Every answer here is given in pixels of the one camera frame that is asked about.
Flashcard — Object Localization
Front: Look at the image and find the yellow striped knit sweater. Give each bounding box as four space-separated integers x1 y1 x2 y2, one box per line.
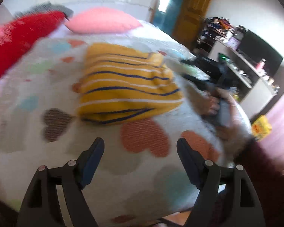
77 43 184 124

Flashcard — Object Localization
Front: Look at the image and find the cluttered clothes rack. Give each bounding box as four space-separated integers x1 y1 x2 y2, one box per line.
193 16 235 54

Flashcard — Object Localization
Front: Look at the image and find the person's right hand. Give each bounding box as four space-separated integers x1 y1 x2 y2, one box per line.
186 85 252 154

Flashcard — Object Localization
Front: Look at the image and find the black television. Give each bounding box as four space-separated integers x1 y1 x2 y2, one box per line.
236 30 283 77

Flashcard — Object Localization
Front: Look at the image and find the pink water bottle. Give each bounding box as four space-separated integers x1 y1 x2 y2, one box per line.
255 58 266 71

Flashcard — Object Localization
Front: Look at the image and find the wooden door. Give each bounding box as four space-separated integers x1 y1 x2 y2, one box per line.
172 0 211 49

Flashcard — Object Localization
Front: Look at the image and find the yellow printed bag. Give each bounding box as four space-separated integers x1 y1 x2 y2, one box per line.
251 115 272 141

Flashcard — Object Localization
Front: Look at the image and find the heart-patterned white bed blanket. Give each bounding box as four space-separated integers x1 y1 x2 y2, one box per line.
0 18 254 227

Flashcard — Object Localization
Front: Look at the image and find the pink pillow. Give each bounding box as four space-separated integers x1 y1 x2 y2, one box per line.
65 7 142 34

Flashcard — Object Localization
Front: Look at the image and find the grey knit cloth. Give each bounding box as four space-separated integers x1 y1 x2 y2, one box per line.
14 2 74 19

